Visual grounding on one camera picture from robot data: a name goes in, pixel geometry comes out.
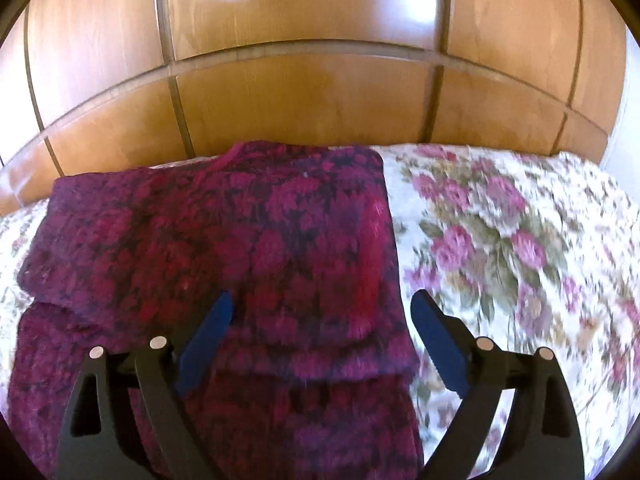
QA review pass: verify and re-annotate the dark red knitted sweater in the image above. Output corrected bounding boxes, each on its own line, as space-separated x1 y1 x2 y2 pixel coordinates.
7 140 423 480

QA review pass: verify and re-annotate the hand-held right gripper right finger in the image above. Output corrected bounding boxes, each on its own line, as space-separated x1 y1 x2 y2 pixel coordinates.
410 289 586 480

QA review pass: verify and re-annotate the floral bedspread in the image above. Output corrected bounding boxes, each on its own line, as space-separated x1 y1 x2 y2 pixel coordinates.
0 144 640 480

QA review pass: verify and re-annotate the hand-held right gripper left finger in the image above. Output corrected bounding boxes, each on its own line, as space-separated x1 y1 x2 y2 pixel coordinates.
55 290 236 480

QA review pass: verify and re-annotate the wooden wardrobe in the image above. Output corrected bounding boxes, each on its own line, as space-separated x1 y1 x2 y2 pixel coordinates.
0 0 628 216

